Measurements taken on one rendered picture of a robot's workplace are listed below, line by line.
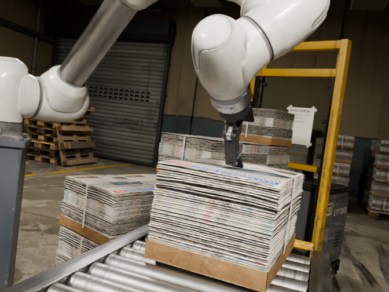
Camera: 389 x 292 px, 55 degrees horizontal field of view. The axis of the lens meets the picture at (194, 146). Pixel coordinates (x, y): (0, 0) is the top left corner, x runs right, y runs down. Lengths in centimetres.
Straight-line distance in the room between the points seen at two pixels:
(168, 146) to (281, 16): 147
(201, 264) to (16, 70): 90
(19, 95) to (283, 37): 95
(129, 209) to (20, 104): 57
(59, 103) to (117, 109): 827
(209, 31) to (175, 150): 144
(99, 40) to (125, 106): 830
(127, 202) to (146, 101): 785
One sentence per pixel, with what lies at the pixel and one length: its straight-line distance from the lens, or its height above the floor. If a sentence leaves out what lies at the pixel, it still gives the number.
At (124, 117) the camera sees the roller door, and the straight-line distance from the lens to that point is 960.
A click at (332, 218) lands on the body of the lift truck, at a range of 316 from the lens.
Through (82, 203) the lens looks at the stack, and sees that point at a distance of 169.
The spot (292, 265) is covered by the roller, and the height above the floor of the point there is 79.
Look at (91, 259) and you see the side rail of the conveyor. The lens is 90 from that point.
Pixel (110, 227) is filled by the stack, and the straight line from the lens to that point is 153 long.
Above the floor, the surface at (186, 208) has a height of 94.
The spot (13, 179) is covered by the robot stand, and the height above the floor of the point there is 87.
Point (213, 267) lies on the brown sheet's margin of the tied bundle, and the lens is 84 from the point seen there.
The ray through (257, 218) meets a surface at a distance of 80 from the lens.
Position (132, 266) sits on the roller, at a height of 79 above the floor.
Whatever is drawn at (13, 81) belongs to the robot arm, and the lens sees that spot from 139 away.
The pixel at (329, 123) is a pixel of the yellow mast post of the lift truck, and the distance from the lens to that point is 281.
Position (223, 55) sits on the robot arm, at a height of 125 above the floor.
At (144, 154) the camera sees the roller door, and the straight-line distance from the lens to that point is 932.
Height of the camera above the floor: 112
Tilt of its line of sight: 3 degrees down
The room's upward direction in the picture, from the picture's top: 7 degrees clockwise
